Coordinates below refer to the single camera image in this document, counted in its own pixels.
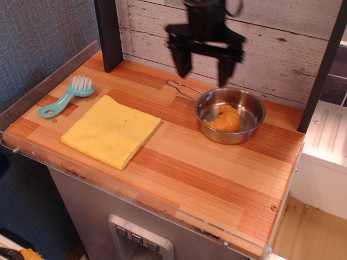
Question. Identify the clear acrylic edge guard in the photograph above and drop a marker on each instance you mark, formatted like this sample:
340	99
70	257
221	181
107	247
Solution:
229	194

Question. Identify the orange plastic croissant toy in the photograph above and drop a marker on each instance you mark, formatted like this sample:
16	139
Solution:
228	120

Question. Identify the teal dish brush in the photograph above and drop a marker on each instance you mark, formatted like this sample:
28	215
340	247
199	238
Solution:
80	86

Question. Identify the orange object bottom left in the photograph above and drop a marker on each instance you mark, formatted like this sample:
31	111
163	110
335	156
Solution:
29	254

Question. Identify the dark left shelf post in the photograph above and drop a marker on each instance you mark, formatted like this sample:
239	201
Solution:
109	33

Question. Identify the grey toy fridge cabinet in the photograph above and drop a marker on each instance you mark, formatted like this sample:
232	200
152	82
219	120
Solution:
89	207

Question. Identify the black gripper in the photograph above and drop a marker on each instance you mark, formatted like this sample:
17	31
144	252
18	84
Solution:
205	33

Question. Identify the silver dispenser button panel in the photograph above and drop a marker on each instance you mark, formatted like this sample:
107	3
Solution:
133	241

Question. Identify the yellow folded cloth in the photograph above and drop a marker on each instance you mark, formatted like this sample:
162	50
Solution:
110	132

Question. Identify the dark right shelf post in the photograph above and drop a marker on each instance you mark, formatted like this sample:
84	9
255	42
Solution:
328	58

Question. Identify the silver metal pot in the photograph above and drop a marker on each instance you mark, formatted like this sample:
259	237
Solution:
250	108

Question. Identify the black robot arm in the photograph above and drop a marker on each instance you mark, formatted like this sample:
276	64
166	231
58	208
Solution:
203	3

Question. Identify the dark shelf post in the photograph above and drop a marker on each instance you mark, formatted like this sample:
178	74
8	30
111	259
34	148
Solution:
109	33
328	58

